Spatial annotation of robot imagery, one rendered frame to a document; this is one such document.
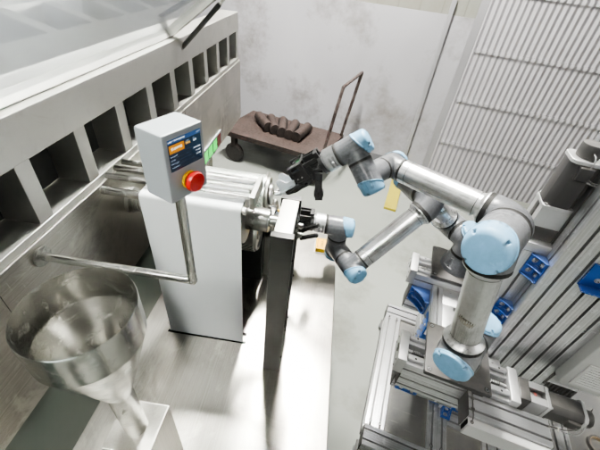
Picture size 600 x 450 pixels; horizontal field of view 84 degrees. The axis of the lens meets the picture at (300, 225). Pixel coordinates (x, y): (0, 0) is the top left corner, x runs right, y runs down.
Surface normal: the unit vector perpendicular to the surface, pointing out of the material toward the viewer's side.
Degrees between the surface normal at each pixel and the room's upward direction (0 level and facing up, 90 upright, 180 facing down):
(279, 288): 90
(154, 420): 0
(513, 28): 90
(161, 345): 0
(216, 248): 90
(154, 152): 90
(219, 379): 0
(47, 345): 73
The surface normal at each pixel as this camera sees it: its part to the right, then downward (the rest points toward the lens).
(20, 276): 0.99, 0.15
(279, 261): -0.12, 0.61
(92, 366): 0.58, 0.55
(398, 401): 0.10, -0.77
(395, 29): -0.34, 0.56
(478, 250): -0.71, 0.27
